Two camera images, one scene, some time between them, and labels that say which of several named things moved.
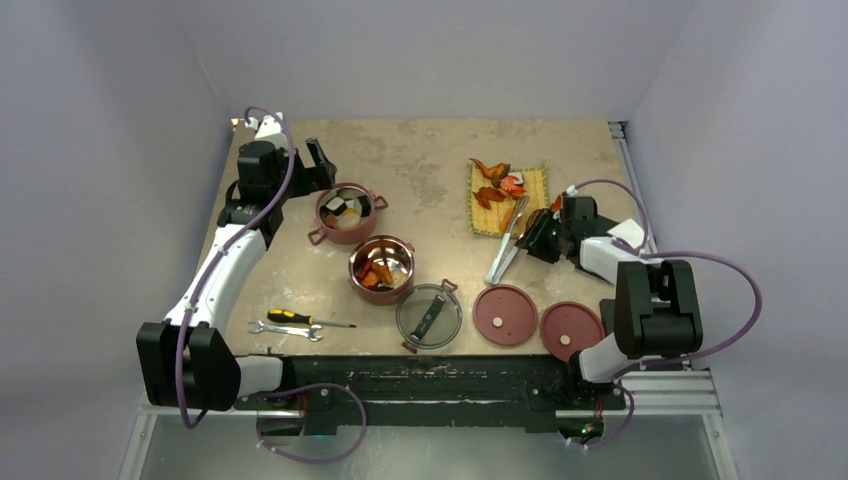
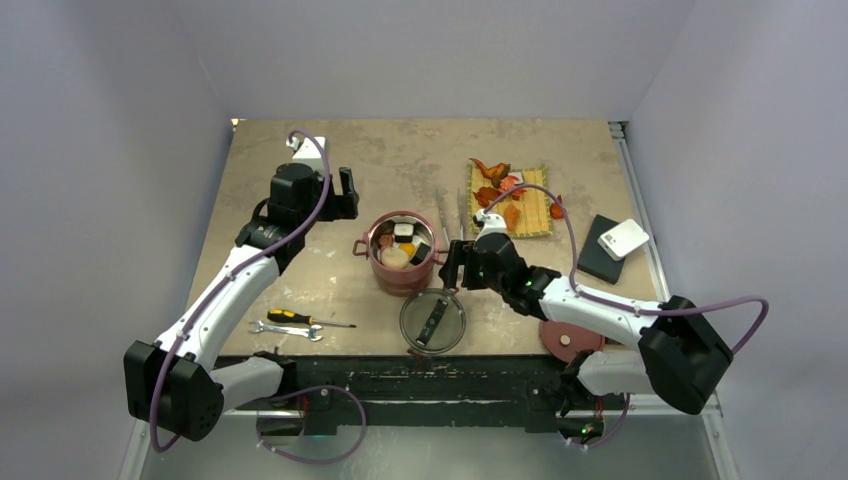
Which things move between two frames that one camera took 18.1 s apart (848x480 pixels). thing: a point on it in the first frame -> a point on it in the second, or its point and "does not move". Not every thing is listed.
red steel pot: x=345 y=212 -> x=397 y=282
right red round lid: x=568 y=327 does not move
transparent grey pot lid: x=429 y=316 does not move
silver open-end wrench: x=307 y=332 does not move
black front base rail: x=334 y=388 does not move
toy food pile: x=505 y=185 does not move
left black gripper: x=313 y=177 -> x=340 y=206
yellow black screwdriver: x=289 y=315 does not move
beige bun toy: x=349 y=222 -> x=395 y=258
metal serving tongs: x=510 y=242 -> x=440 y=206
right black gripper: x=534 y=238 -> x=462 y=252
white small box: x=630 y=231 does not move
